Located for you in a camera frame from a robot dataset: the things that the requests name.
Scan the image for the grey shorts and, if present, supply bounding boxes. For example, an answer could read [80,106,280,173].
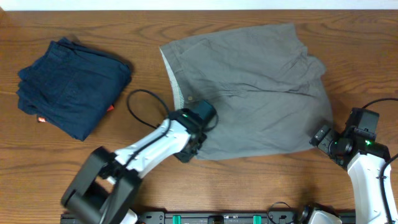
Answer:
[160,23,333,160]

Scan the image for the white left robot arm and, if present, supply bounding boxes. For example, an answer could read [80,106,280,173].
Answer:
[61,116,206,224]

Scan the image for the folded navy blue garment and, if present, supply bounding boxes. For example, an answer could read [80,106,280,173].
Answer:
[17,38,132,141]

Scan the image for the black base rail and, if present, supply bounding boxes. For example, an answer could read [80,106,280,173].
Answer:
[60,202,357,224]

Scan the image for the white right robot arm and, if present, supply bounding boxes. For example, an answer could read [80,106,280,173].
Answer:
[310,125,397,223]

